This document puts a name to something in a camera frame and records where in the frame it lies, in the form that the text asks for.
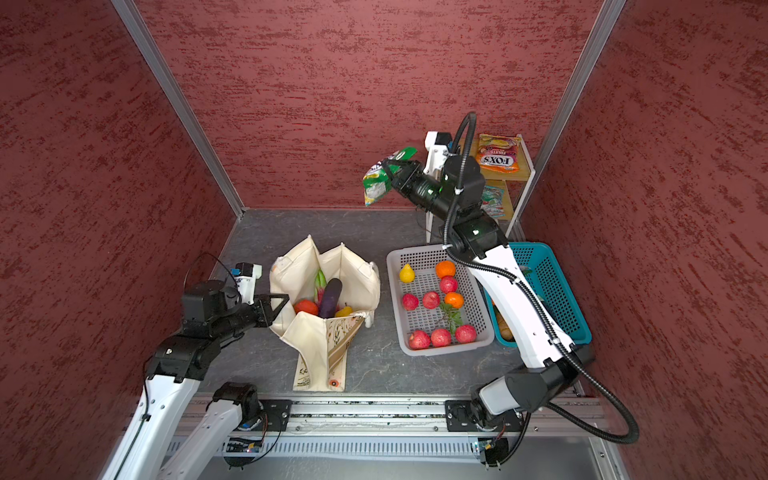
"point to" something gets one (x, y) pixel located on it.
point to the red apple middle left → (409, 301)
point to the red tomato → (307, 306)
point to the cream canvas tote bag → (319, 344)
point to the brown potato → (504, 328)
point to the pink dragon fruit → (320, 284)
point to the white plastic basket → (423, 260)
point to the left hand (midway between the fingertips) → (287, 305)
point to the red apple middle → (431, 299)
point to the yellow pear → (407, 274)
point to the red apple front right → (465, 333)
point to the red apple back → (448, 284)
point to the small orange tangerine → (454, 299)
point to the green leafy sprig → (454, 316)
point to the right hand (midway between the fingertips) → (377, 175)
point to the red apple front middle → (440, 337)
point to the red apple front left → (419, 340)
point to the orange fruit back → (445, 268)
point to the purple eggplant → (331, 299)
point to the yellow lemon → (344, 312)
